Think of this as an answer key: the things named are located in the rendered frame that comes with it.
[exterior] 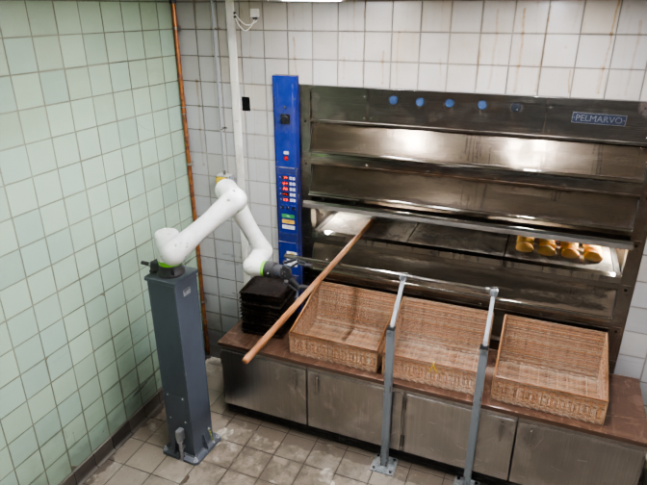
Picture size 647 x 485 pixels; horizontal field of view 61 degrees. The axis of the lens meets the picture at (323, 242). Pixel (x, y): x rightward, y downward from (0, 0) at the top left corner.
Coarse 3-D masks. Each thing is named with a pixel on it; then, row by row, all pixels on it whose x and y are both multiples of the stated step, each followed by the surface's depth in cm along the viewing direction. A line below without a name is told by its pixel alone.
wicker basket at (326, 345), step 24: (336, 288) 362; (360, 288) 356; (312, 312) 362; (336, 312) 364; (360, 312) 357; (384, 312) 352; (312, 336) 326; (336, 336) 352; (360, 336) 352; (384, 336) 326; (336, 360) 329; (360, 360) 319
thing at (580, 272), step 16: (336, 240) 353; (368, 240) 345; (384, 240) 345; (448, 256) 329; (464, 256) 325; (480, 256) 322; (496, 256) 322; (560, 272) 307; (576, 272) 304; (592, 272) 302; (608, 272) 302
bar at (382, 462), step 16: (288, 256) 326; (384, 272) 306; (400, 272) 304; (400, 288) 302; (464, 288) 292; (480, 288) 288; (496, 288) 287; (480, 352) 277; (480, 368) 280; (384, 384) 306; (480, 384) 283; (384, 400) 310; (480, 400) 287; (384, 416) 314; (384, 432) 319; (384, 448) 323; (384, 464) 328; (464, 480) 310
